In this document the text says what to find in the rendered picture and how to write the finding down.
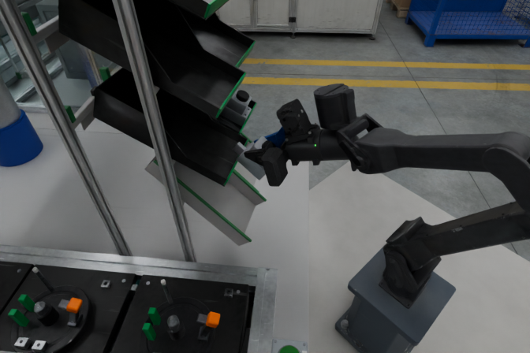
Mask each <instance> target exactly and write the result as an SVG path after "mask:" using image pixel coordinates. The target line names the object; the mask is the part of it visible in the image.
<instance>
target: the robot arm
mask: <svg viewBox="0 0 530 353"><path fill-rule="evenodd" d="M314 97H315V104H316V109H317V114H318V118H319V124H320V126H319V125H317V123H314V124H311V123H310V120H309V119H308V115H307V114H306V112H305V110H304V107H303V106H302V105H301V103H300V101H299V100H298V99H295V100H293V101H291V102H288V103H286V104H285V105H283V106H282V107H281V108H280V109H279V110H277V112H276V114H277V117H278V119H279V120H280V123H281V125H282V127H281V128H280V130H279V131H278V132H275V133H273V134H270V135H268V136H264V137H265V138H266V139H267V140H269V141H270V142H269V143H268V144H267V146H266V147H265V148H261V149H256V150H249V151H245V152H244V156H245V157H246V158H248V159H250V160H251V161H253V162H255V163H257V164H259V165H261V166H263V168H264V171H265V173H266V176H267V181H268V184H269V185H270V186H271V187H279V186H280V185H281V183H282V182H283V180H284V179H285V178H286V176H287V174H288V171H287V168H286V163H287V162H288V160H291V162H292V166H295V165H298V164H299V162H309V161H312V163H313V165H319V163H320V162H321V161H336V160H350V163H351V168H352V171H353V172H354V171H356V170H357V169H358V170H359V171H360V172H361V173H365V174H377V173H387V172H389V171H392V170H395V169H400V168H406V167H409V168H422V169H448V170H460V171H473V172H487V173H491V174H493V175H494V176H495V177H497V178H498V179H500V181H501V182H503V183H504V185H505V186H506V188H507V189H508V190H509V192H510V193H511V195H512V196H513V197H514V198H515V200H516V201H515V202H511V203H507V204H505V205H501V206H496V207H494V208H491V209H488V210H484V211H480V212H478V213H475V214H470V215H468V216H464V217H459V218H457V219H454V220H451V221H447V222H443V223H441V224H438V225H429V224H427V223H425V222H424V220H423V218H422V217H418V218H416V219H415V220H411V221H408V220H406V221H405V222H404V223H403V224H402V225H401V226H400V227H399V228H398V229H397V230H396V231H395V232H394V233H393V234H392V235H391V236H390V237H389V238H388V239H387V240H386V242H387V244H386V245H385V246H384V247H383V252H384V255H385V259H386V268H385V269H384V271H383V277H384V278H383V279H382V280H381V281H380V282H379V287H381V288H382V289H383V290H385V291H386V292H387V293H388V294H390V295H391V296H392V297H394V298H395V299H396V300H397V301H398V302H399V303H400V304H402V305H403V306H404V307H406V308H407V309H410V308H411V306H412V305H413V304H414V303H415V302H416V300H417V299H418V298H419V296H420V295H421V294H422V292H423V291H424V289H425V288H426V287H427V286H426V284H427V283H428V281H429V280H430V279H431V276H432V275H431V272H432V271H433V270H434V269H435V267H436V266H437V265H438V264H439V263H440V262H441V261H442V259H441V257H440V256H443V255H451V254H456V253H460V252H464V251H472V250H476V249H480V248H485V247H493V246H497V245H501V244H505V243H513V242H517V241H522V240H530V137H529V136H527V135H526V134H524V133H522V132H517V131H509V132H502V133H491V134H456V135H423V136H413V135H407V134H405V133H404V132H402V131H400V130H398V129H392V128H384V127H383V126H382V125H380V124H379V123H378V122H377V121H375V120H374V119H373V118H372V117H370V116H369V115H368V114H367V113H365V114H363V115H362V116H360V117H357V116H356V107H355V102H354V100H355V95H354V90H353V89H349V87H348V86H347V85H344V84H330V85H327V86H323V87H320V88H318V89H316V90H315V91H314ZM320 127H321V128H324V129H320ZM365 129H367V131H368V133H367V134H366V135H364V136H362V137H361V138H359V137H358V136H357V134H359V133H360V132H362V131H363V130H365ZM272 142H273V143H274V145H275V146H276V147H273V145H272Z"/></svg>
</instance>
